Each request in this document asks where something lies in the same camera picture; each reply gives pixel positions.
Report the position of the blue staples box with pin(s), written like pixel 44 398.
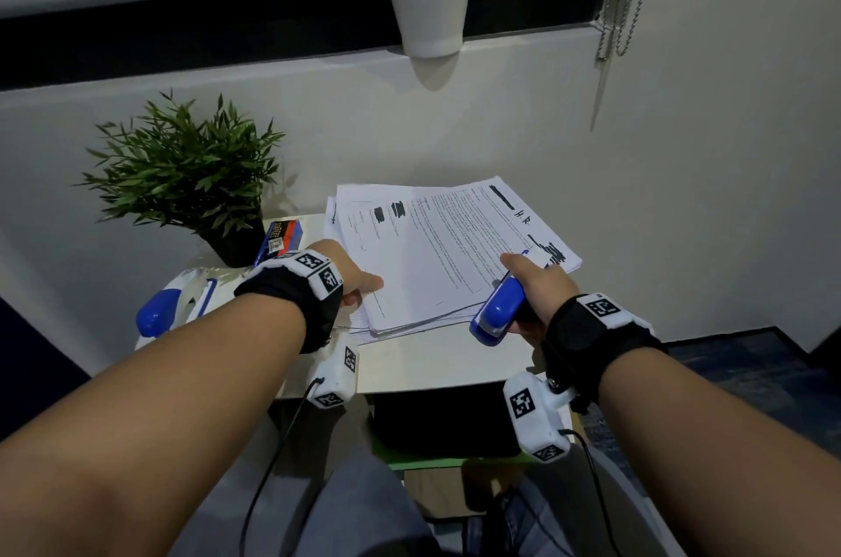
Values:
pixel 282 241

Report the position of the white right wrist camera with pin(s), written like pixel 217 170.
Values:
pixel 535 425

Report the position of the person's left forearm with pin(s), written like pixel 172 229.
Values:
pixel 131 432

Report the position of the person's right forearm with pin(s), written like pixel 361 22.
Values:
pixel 723 464

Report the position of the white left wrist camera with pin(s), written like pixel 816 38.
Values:
pixel 335 379

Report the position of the person's right hand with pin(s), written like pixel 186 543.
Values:
pixel 548 294

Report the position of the green flat board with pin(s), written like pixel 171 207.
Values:
pixel 420 463

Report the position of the person's left hand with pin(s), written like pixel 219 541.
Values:
pixel 348 277

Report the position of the white hanging cup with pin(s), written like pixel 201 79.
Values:
pixel 430 11

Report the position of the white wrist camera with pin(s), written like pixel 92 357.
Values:
pixel 535 425
pixel 335 379

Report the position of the person's grey trousers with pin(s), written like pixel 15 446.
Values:
pixel 355 510

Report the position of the stack of printed papers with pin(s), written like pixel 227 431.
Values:
pixel 427 248

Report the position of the dark window pane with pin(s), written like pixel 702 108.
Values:
pixel 263 24

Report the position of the blue white stapler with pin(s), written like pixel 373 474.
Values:
pixel 499 313
pixel 158 310

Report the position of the green potted plant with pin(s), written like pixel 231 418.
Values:
pixel 190 169

